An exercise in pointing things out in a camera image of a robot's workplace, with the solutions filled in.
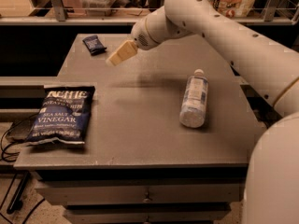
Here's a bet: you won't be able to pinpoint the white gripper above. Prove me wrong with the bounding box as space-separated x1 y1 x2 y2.
106 19 156 66

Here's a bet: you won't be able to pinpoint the blue rxbar blueberry wrapper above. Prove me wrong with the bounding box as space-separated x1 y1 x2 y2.
83 35 107 56

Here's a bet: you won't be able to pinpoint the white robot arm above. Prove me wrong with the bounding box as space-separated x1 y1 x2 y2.
107 0 299 224

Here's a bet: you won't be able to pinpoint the blue kettle chip bag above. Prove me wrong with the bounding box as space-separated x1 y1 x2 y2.
25 86 95 146

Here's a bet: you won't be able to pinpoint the clear plastic water bottle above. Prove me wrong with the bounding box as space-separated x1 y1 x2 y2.
179 69 208 128

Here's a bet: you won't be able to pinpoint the grey cabinet drawer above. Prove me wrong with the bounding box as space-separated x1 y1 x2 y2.
36 180 244 205

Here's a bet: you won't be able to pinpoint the black cables at left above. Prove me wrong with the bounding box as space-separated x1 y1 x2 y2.
0 113 39 163

